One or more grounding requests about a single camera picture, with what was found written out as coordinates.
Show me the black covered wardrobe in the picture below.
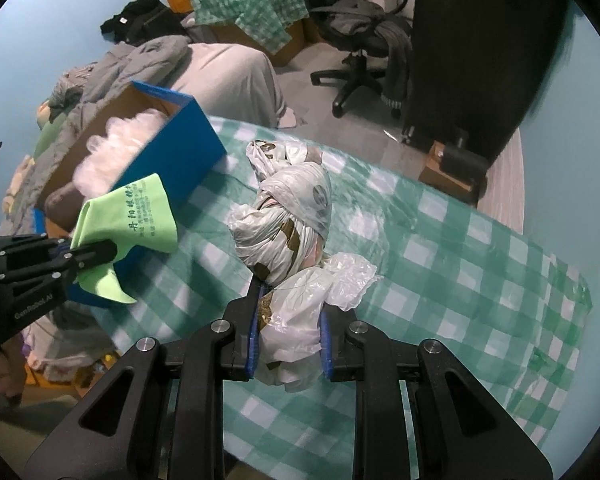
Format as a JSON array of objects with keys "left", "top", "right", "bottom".
[{"left": 402, "top": 0, "right": 571, "bottom": 162}]

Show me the bed with grey sheet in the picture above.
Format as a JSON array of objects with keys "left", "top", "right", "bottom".
[{"left": 161, "top": 44, "right": 297, "bottom": 128}]

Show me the light green microfiber cloth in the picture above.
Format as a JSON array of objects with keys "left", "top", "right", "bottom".
[{"left": 70, "top": 174, "right": 178, "bottom": 304}]

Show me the black clothes pile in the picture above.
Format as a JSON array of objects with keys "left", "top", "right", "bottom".
[{"left": 100, "top": 0, "right": 187, "bottom": 47}]

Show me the green checkered cloth on box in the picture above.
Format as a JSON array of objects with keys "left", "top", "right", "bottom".
[{"left": 190, "top": 0, "right": 309, "bottom": 35}]

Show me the black office chair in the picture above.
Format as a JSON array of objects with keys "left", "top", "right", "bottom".
[{"left": 304, "top": 0, "right": 412, "bottom": 119}]

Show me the grey quilted duvet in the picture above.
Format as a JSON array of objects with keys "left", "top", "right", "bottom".
[{"left": 0, "top": 35, "right": 188, "bottom": 235}]

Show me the white patterned plastic bag bundle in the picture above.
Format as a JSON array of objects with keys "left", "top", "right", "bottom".
[{"left": 227, "top": 140, "right": 380, "bottom": 392}]

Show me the green checkered tablecloth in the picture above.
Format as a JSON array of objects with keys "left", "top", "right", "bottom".
[{"left": 94, "top": 118, "right": 592, "bottom": 479}]

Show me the large cardboard box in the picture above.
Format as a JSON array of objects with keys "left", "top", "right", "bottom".
[{"left": 210, "top": 20, "right": 306, "bottom": 67}]

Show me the white mesh bath pouf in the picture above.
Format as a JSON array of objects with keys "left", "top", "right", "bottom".
[{"left": 72, "top": 108, "right": 169, "bottom": 200}]

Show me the grey folded cloth in box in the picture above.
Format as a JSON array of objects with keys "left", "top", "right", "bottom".
[{"left": 44, "top": 182, "right": 85, "bottom": 232}]

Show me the small cardboard box on floor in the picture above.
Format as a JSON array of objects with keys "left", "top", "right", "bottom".
[{"left": 418, "top": 142, "right": 490, "bottom": 207}]

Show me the blue cardboard box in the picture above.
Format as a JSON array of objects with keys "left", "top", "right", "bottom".
[{"left": 32, "top": 80, "right": 229, "bottom": 311}]

